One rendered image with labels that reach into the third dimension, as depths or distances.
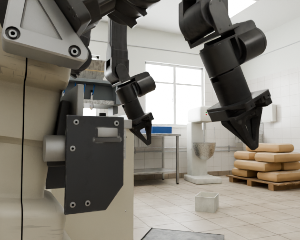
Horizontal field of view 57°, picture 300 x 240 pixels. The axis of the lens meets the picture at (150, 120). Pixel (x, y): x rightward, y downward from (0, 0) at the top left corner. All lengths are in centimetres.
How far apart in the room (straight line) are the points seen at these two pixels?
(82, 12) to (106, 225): 97
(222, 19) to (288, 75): 541
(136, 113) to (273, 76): 538
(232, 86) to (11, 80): 37
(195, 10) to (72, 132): 28
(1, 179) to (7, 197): 3
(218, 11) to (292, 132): 530
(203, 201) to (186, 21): 278
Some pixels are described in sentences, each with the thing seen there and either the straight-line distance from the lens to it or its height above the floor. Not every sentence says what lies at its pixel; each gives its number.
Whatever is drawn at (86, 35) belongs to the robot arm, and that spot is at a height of 108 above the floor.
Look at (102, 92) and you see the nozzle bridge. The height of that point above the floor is 111.
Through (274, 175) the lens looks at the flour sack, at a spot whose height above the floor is 23.
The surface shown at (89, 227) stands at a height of 43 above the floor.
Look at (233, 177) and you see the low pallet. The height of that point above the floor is 8.
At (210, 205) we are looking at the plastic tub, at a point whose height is 8.
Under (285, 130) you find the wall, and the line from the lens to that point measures 585.
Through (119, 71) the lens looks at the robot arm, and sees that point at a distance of 84.
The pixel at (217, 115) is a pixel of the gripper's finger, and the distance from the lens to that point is 52.
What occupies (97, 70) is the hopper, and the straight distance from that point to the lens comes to 197.
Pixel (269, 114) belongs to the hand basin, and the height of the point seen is 128.
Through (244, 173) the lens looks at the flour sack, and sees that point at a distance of 519.
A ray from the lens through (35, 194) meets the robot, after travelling 53.
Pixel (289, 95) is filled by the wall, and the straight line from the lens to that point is 581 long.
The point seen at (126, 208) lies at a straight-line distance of 122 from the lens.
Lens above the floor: 78
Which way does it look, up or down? 4 degrees up
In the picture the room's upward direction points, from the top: straight up
